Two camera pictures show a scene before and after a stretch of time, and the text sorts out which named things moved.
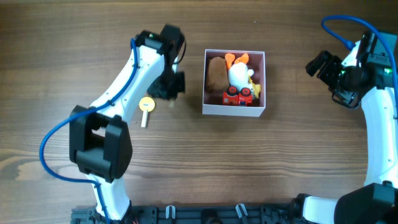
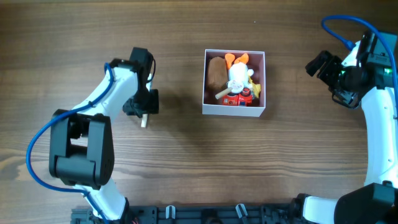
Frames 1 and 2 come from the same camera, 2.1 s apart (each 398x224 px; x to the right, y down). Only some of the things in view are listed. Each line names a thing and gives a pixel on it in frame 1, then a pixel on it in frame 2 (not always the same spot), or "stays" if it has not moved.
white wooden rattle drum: x=171 y=105 → x=235 y=86
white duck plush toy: x=239 y=74 stays
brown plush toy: x=217 y=73 stays
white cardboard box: x=212 y=101 stays
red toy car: x=232 y=98 stays
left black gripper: x=179 y=89 → x=152 y=109
